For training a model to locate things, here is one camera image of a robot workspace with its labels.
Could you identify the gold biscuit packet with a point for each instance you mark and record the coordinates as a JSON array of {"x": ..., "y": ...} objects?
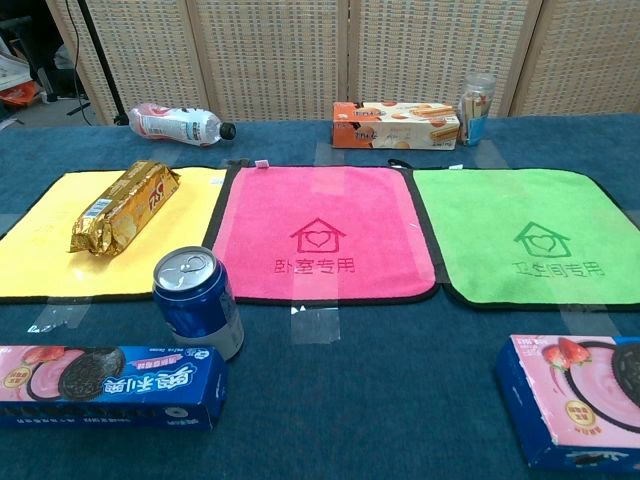
[{"x": 125, "y": 205}]

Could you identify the pink cloth with house print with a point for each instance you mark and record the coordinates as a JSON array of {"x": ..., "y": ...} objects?
[{"x": 320, "y": 210}]

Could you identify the clear tape strip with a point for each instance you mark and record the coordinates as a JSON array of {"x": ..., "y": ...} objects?
[
  {"x": 55, "y": 315},
  {"x": 330, "y": 152},
  {"x": 487, "y": 152},
  {"x": 162, "y": 155},
  {"x": 315, "y": 325}
]

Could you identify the orange white wafer box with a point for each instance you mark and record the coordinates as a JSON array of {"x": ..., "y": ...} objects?
[{"x": 390, "y": 127}]

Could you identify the blue soda can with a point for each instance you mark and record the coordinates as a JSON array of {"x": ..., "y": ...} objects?
[{"x": 200, "y": 305}]

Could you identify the green cloth with house print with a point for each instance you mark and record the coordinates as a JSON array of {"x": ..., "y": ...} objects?
[{"x": 475, "y": 225}]

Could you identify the clear bottle with pink label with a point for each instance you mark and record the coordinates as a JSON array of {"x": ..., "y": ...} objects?
[{"x": 175, "y": 125}]

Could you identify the woven wooden folding screen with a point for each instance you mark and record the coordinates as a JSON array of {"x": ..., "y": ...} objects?
[{"x": 275, "y": 60}]

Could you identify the clear jar with biscuit sticks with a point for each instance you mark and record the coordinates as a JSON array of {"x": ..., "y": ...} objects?
[{"x": 477, "y": 110}]

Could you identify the narrow blue pink Oreo box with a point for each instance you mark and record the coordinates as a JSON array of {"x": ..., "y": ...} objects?
[{"x": 150, "y": 385}]

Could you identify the yellow cloth with black edge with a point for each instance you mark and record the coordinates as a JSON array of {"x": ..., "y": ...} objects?
[{"x": 45, "y": 250}]

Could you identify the black tripod stand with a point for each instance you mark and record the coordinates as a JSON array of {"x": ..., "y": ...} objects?
[{"x": 102, "y": 65}]

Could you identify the wide blue pink Oreo box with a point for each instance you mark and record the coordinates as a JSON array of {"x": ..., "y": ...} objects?
[{"x": 550, "y": 400}]

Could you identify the orange plastic bag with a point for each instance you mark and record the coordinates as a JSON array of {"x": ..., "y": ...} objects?
[{"x": 20, "y": 94}]

